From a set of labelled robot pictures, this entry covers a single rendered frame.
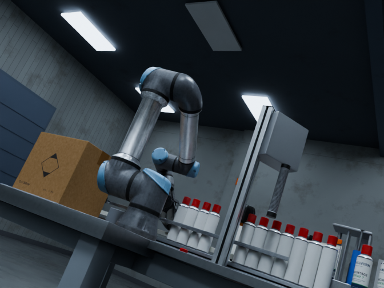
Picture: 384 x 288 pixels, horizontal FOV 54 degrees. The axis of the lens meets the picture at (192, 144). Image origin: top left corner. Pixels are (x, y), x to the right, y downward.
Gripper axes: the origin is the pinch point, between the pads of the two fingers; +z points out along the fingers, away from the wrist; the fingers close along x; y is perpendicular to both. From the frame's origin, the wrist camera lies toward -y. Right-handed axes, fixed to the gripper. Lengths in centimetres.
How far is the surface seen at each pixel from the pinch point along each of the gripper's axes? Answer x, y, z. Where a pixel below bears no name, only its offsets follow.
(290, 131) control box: -62, -11, -21
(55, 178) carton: 28, -40, -17
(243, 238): -33.2, -2.3, 13.6
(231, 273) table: -45, -65, 39
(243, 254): -31.7, -1.6, 19.6
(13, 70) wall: 500, 308, -581
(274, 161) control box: -53, -11, -10
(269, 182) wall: 58, 734, -323
